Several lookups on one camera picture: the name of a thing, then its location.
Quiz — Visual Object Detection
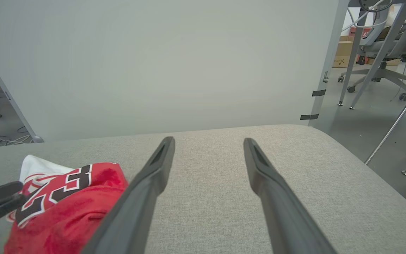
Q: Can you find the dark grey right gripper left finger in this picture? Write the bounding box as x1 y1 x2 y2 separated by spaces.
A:
81 136 176 254

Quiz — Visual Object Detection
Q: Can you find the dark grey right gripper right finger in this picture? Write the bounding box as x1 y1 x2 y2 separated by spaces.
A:
243 138 337 254

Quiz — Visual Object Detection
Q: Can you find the white partition panel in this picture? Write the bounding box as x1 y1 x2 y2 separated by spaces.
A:
0 0 350 143

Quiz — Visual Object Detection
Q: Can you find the chrome metal pole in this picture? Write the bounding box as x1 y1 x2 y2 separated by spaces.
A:
364 72 406 165

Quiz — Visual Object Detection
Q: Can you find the red and white basketball jersey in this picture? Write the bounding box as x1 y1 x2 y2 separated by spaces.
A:
4 155 129 254

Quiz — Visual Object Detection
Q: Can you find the grey office chair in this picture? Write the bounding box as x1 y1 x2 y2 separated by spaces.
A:
338 0 406 110
338 11 406 102

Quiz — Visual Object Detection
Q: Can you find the brown cardboard box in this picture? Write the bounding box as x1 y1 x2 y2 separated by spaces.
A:
332 55 350 68
336 40 354 57

